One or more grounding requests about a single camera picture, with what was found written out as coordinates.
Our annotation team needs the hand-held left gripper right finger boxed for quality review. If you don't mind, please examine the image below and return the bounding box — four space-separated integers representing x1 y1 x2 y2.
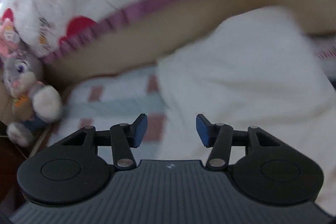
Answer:
196 113 292 170

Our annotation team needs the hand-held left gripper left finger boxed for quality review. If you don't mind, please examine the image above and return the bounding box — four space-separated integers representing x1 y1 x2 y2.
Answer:
52 113 148 170

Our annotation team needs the beige bed base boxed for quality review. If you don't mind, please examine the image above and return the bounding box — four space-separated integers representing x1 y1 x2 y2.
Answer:
43 0 336 88

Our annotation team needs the grey plush rabbit toy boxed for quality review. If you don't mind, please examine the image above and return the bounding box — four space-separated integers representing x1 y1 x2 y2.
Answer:
0 17 63 148

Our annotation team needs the white sheet with red print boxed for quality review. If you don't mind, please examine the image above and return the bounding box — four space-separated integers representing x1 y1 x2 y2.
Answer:
315 47 336 60

